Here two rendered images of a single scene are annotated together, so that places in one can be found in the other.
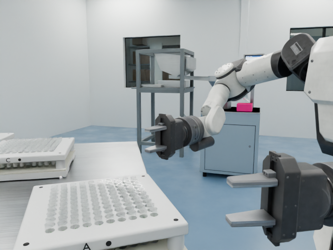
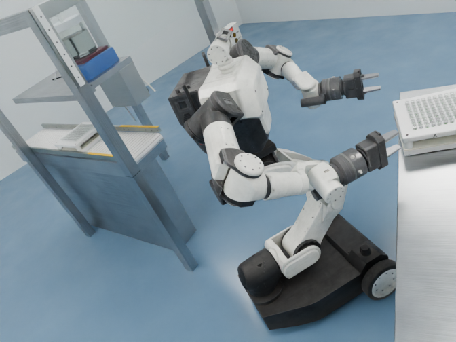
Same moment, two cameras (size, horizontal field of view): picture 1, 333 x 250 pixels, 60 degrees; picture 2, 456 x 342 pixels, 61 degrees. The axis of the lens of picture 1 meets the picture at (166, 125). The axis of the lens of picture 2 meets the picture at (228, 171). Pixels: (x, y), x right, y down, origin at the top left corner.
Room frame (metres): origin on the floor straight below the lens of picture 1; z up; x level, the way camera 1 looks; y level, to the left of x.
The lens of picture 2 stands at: (1.71, 0.30, 1.68)
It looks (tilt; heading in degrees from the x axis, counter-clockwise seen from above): 33 degrees down; 224
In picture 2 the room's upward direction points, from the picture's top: 24 degrees counter-clockwise
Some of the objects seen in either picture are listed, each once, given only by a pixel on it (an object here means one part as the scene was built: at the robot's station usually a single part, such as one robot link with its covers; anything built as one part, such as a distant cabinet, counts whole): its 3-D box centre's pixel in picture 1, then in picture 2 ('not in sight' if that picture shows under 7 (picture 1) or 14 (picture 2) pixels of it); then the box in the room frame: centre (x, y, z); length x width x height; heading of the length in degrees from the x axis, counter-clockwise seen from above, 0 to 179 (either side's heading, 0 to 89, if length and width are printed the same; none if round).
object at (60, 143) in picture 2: not in sight; (79, 134); (0.54, -1.85, 0.86); 0.25 x 0.24 x 0.02; 177
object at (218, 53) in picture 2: not in sight; (221, 52); (0.69, -0.47, 1.29); 0.10 x 0.07 x 0.09; 18
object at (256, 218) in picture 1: (249, 221); (372, 89); (0.37, -0.11, 0.93); 0.06 x 0.03 x 0.02; 100
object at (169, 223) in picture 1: (99, 206); (437, 113); (0.49, 0.12, 0.89); 0.25 x 0.24 x 0.02; 18
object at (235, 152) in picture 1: (230, 141); not in sight; (3.30, -0.75, 0.38); 0.63 x 0.57 x 0.76; 72
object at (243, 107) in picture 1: (244, 107); not in sight; (3.07, -0.84, 0.80); 0.16 x 0.12 x 0.09; 72
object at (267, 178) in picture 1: (251, 177); (369, 75); (0.37, -0.11, 0.99); 0.06 x 0.03 x 0.02; 100
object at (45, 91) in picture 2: not in sight; (70, 81); (0.57, -1.56, 1.22); 0.62 x 0.38 x 0.04; 86
